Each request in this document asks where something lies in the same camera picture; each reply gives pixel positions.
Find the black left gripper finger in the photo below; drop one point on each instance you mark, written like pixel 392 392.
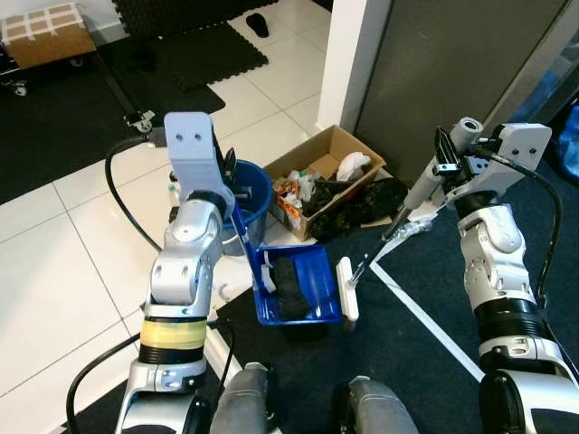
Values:
pixel 232 165

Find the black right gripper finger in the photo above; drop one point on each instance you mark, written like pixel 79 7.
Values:
pixel 456 155
pixel 441 152

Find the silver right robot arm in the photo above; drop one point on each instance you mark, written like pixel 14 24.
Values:
pixel 488 253

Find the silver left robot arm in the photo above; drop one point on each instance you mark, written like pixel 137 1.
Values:
pixel 181 271

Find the blue plastic bucket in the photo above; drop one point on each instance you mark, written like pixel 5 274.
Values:
pixel 253 194

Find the grey partition panel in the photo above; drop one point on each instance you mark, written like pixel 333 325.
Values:
pixel 434 72

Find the small clear plastic bottle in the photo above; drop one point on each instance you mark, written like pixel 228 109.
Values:
pixel 407 231

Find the black crumpled cloth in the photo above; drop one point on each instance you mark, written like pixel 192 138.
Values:
pixel 375 203

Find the white crumpled paper ball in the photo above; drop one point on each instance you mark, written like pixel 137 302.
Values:
pixel 353 166

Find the black caster wheel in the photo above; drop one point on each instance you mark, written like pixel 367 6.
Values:
pixel 141 122

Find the open cardboard rubbish box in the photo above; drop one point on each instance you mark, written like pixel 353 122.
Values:
pixel 335 145

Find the blue plastic bag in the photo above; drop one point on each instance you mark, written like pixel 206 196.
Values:
pixel 570 145

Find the black slipper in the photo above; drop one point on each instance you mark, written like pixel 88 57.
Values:
pixel 258 25

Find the black studded foam panel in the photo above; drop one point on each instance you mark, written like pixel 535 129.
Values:
pixel 181 14

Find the black foam puzzle mat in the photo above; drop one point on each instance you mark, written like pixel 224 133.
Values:
pixel 54 136

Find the grey left robot leg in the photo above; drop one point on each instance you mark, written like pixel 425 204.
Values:
pixel 242 402

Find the grey robot leg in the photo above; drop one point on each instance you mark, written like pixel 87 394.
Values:
pixel 242 402
pixel 387 407

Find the taped cardboard box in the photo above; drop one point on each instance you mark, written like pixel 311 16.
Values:
pixel 50 45

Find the grey right robot leg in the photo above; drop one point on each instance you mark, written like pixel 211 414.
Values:
pixel 387 407

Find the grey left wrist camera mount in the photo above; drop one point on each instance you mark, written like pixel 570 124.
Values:
pixel 192 145

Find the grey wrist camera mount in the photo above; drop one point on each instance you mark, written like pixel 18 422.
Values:
pixel 192 145
pixel 525 149

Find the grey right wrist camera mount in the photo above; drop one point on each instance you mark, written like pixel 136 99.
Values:
pixel 525 149

